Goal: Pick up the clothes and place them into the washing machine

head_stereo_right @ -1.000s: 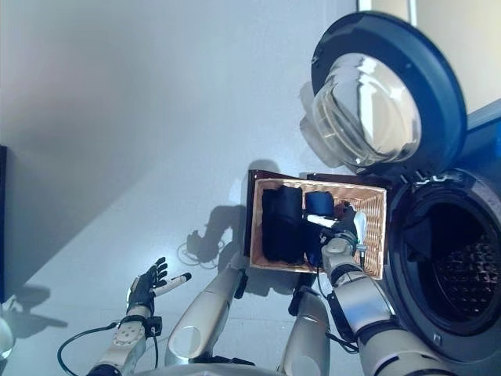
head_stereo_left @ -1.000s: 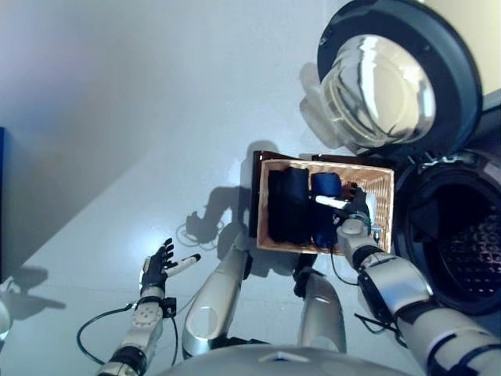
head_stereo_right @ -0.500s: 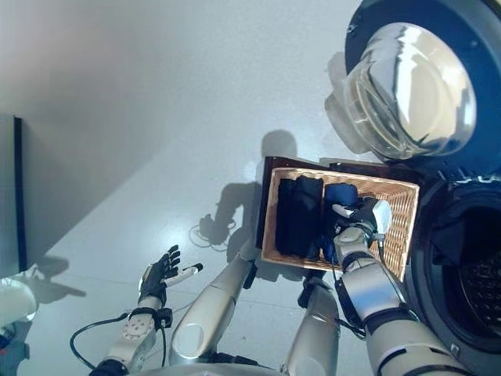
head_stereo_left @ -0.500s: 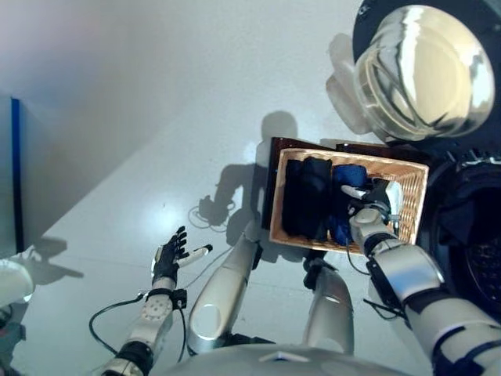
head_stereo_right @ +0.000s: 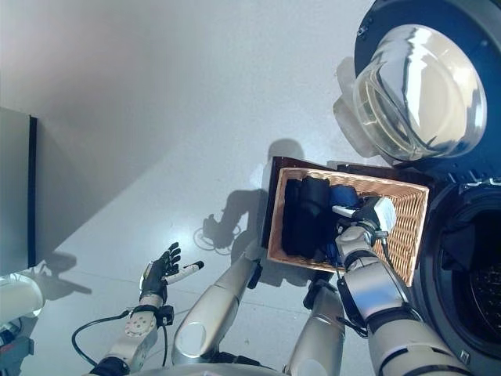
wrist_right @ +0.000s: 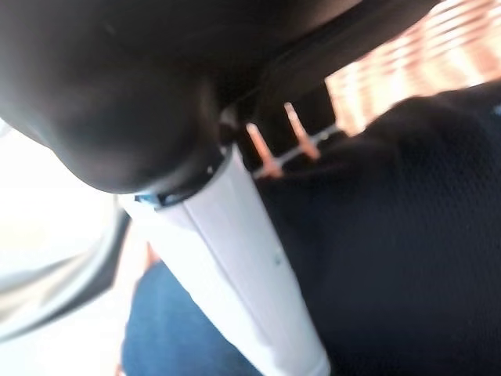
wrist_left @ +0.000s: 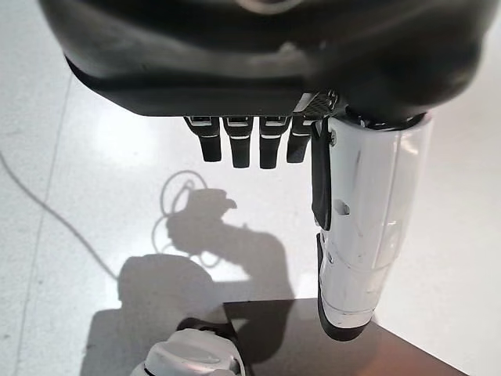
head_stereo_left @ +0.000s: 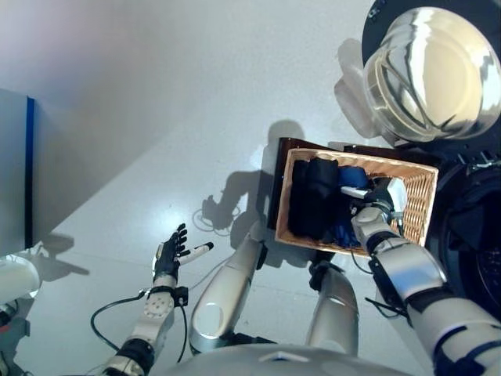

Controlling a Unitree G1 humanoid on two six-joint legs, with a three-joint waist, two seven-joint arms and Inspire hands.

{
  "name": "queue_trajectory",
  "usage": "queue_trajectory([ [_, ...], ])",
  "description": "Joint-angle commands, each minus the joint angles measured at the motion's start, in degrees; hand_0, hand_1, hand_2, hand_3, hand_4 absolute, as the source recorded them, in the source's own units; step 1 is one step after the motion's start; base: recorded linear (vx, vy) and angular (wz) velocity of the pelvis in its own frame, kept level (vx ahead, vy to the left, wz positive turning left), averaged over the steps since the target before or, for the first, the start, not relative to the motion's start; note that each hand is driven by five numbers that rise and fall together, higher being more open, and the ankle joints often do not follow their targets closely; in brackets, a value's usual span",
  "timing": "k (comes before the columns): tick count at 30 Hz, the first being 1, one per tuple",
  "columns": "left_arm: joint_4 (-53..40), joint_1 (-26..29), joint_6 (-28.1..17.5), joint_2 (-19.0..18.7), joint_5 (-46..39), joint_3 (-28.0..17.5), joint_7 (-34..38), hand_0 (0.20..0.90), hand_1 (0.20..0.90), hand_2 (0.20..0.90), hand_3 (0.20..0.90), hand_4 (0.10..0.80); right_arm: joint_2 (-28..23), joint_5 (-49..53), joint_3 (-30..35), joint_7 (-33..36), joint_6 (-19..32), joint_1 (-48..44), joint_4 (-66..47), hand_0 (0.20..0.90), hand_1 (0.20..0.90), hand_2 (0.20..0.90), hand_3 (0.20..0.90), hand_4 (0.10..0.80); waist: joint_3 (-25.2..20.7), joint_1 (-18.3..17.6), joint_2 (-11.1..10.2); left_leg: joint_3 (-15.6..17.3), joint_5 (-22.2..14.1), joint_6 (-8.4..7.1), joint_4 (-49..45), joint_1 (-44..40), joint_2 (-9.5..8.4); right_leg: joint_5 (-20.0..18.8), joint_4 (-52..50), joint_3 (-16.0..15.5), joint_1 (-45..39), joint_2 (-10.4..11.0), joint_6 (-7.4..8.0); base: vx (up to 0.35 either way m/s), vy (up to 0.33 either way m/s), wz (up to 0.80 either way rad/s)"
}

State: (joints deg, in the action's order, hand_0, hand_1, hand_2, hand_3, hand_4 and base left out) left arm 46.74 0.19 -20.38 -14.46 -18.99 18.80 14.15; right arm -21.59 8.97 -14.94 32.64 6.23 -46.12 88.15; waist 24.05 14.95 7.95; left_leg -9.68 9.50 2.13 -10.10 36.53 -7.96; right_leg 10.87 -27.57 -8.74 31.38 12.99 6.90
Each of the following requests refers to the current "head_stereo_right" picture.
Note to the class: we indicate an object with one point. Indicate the grey front-load washing machine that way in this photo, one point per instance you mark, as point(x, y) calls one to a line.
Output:
point(430, 313)

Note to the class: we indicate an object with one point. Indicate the silver left robot leg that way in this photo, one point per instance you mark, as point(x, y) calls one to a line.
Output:
point(211, 309)

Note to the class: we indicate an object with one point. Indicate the blue garment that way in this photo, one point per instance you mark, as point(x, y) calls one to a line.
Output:
point(344, 196)

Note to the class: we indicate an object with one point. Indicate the grey panel with dark edge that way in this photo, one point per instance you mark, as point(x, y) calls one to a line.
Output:
point(15, 188)

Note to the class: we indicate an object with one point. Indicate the round glass washer door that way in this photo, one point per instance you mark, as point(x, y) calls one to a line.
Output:
point(422, 90)

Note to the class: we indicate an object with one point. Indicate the silver robot leg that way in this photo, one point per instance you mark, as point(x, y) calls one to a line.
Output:
point(321, 333)
point(211, 309)

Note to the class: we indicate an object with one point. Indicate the silver robot torso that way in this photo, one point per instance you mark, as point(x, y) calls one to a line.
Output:
point(235, 373)

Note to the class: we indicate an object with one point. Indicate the black garment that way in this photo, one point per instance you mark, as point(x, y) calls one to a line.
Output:
point(305, 219)

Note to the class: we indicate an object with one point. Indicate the glossy brown stool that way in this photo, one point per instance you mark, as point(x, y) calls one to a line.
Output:
point(270, 203)

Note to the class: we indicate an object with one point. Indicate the rectangular wicker laundry basket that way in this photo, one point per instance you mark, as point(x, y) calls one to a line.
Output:
point(407, 227)

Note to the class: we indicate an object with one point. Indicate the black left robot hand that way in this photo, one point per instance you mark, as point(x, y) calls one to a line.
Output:
point(154, 280)

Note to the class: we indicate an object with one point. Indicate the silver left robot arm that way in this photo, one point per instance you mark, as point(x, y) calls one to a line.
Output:
point(139, 325)

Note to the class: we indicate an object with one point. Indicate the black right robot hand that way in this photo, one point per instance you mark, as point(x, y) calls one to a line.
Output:
point(383, 213)

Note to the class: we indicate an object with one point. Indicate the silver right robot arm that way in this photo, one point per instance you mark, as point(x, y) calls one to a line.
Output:
point(372, 290)

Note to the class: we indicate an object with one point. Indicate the silver right robot leg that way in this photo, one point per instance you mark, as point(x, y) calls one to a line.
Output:
point(321, 333)

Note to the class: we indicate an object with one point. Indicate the white rounded device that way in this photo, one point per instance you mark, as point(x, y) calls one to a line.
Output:
point(19, 293)

